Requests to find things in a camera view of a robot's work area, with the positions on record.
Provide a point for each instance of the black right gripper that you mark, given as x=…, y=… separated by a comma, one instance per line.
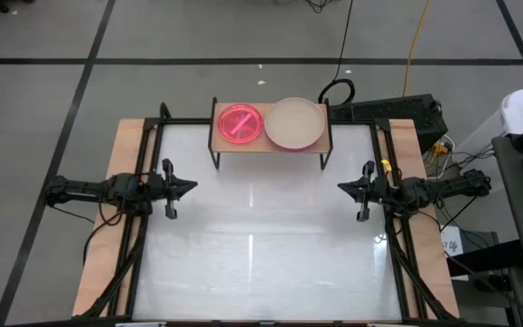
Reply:
x=377, y=188

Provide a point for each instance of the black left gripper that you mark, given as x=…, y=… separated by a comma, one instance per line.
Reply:
x=161, y=188

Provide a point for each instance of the small orange translucent plate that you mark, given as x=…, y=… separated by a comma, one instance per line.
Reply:
x=231, y=131

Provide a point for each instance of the large beige plate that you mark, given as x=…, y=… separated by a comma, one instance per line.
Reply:
x=294, y=122

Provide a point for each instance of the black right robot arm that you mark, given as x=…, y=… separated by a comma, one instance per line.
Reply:
x=447, y=186

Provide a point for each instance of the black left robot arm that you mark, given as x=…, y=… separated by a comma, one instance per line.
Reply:
x=80, y=191

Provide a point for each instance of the wooden shelf with black legs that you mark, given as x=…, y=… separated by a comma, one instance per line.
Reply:
x=214, y=136

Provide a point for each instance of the yellow gripper tag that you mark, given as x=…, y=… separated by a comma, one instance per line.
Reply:
x=386, y=165

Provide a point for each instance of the white glossy table sheet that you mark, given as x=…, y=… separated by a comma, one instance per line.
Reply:
x=289, y=227

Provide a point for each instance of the white paper sheet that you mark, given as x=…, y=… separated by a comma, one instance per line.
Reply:
x=452, y=240

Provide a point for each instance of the black floor box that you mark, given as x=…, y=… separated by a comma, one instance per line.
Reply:
x=484, y=254

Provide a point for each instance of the black aluminium table frame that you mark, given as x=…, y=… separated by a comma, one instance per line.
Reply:
x=193, y=121

